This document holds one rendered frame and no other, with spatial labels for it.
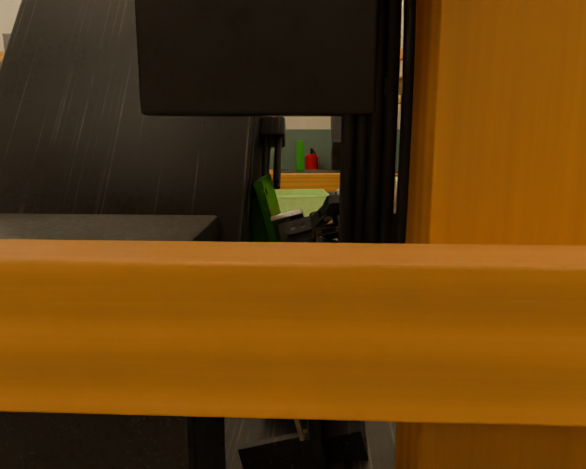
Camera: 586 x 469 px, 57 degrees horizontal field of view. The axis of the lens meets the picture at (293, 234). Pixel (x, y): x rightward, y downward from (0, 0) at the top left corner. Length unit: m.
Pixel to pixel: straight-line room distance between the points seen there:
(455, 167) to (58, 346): 0.24
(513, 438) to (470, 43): 0.24
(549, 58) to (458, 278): 0.13
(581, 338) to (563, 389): 0.03
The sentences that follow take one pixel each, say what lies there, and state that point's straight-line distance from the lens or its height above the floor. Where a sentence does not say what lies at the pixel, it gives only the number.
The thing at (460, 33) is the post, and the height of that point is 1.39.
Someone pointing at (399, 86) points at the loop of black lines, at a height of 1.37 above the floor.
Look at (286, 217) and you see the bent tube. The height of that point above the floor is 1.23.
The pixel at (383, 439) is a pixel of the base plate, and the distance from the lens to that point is 0.84.
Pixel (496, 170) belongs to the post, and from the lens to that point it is 0.34.
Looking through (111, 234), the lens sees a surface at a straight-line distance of 0.54.
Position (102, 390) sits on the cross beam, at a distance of 0.33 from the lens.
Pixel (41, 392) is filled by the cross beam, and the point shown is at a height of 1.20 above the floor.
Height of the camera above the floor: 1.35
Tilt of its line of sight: 12 degrees down
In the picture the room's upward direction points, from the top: straight up
